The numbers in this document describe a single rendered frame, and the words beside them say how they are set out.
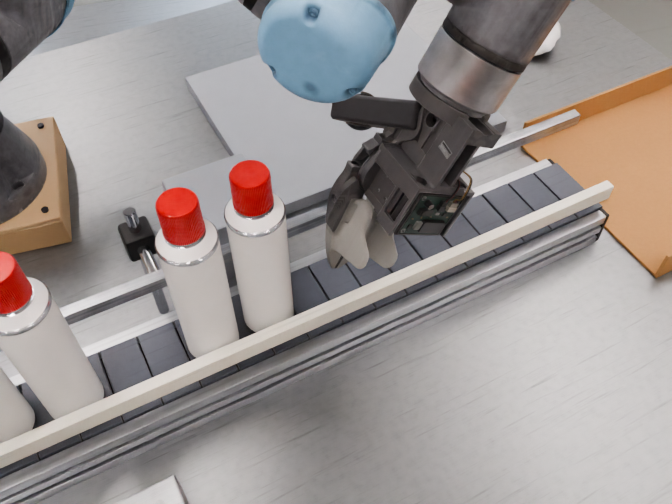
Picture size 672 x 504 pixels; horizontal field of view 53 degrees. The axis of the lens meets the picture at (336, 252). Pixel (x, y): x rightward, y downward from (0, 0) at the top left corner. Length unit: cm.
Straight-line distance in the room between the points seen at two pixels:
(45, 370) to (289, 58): 32
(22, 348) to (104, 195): 39
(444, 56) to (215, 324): 30
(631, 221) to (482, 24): 45
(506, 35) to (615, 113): 55
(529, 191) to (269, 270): 37
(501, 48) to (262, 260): 26
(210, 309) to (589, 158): 58
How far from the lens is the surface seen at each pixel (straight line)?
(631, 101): 110
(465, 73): 54
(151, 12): 125
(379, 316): 70
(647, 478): 74
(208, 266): 56
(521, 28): 54
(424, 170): 57
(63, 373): 61
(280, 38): 42
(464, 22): 54
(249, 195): 54
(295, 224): 67
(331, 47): 41
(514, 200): 83
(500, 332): 77
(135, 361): 70
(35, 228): 86
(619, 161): 99
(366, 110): 62
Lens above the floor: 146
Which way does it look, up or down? 51 degrees down
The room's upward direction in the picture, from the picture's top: straight up
